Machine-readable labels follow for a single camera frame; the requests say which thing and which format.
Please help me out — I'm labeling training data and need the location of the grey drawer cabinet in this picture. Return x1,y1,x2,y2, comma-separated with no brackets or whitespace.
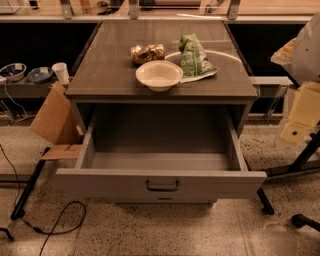
66,19,257,131

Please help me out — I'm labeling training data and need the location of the blue bowl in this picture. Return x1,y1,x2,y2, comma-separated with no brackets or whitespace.
0,63,27,82
27,67,53,84

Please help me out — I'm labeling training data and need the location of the brown cardboard box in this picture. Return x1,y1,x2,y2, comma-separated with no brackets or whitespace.
30,82,82,160

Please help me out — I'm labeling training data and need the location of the white bowl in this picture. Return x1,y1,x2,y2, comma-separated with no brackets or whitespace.
136,60,183,92

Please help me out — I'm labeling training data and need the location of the open grey top drawer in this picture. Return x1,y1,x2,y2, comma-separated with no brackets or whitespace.
57,104,266,204

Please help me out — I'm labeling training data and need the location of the white paper cup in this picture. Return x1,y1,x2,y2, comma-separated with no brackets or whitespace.
52,62,69,85

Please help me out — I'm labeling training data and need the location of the black stand frame right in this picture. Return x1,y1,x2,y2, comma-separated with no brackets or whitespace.
257,131,320,215

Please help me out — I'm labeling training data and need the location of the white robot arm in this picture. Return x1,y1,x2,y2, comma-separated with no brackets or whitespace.
271,12,320,143

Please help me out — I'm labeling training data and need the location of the blue bowl right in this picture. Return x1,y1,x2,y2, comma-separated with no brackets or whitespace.
27,67,53,84

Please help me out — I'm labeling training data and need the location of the black drawer handle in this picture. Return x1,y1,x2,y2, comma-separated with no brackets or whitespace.
145,180,180,193

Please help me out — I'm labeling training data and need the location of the green chip bag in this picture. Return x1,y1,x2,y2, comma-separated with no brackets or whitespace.
178,34,217,83

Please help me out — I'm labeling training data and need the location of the blue bowl left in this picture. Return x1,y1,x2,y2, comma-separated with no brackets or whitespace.
0,63,27,82

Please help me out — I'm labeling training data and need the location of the crinkled gold snack bag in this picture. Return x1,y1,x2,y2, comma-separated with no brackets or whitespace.
131,44,165,65

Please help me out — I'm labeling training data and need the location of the black stand leg left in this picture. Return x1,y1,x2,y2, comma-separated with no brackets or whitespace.
10,159,46,220

